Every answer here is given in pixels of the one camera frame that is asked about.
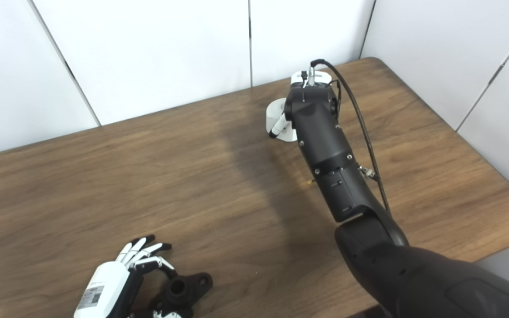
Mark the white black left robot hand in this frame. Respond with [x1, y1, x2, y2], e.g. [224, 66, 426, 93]
[73, 235, 193, 318]

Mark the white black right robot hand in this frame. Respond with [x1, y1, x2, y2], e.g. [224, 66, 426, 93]
[269, 71, 332, 139]

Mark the round white plastic piece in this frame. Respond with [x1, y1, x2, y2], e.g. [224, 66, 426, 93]
[266, 98, 298, 142]

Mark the black flanged holder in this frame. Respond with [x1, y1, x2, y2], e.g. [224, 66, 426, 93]
[148, 273, 213, 318]

